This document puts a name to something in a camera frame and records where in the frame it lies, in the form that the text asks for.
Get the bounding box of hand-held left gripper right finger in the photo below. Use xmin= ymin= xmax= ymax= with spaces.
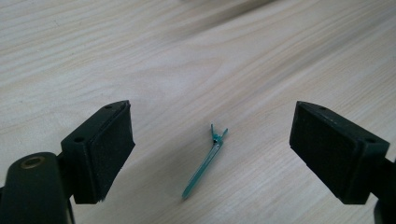
xmin=289 ymin=100 xmax=390 ymax=205

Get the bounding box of green hair clip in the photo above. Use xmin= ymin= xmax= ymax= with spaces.
xmin=181 ymin=123 xmax=229 ymax=200

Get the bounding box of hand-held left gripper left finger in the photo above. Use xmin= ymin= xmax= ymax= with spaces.
xmin=60 ymin=100 xmax=136 ymax=205

